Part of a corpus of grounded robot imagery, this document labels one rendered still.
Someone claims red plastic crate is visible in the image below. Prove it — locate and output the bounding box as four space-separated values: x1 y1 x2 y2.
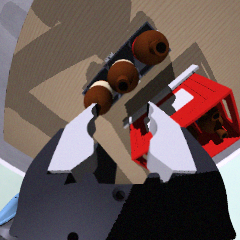
129 73 240 169

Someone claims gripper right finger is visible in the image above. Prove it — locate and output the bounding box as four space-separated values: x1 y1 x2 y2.
147 102 236 240

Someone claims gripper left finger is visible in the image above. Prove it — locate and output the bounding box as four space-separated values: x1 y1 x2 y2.
9 103 99 238

